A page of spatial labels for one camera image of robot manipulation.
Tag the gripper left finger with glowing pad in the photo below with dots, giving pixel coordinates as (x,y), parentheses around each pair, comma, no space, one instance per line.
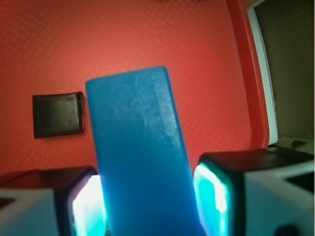
(56,202)

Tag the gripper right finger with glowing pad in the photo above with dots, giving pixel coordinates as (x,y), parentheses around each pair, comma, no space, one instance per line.
(262,192)

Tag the blue rectangular block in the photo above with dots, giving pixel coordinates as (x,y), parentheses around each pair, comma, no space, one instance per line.
(141,155)

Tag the black square pouch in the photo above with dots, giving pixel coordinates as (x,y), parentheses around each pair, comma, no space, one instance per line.
(58,114)

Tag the red plastic tray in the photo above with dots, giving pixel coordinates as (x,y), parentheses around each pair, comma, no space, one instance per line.
(55,46)

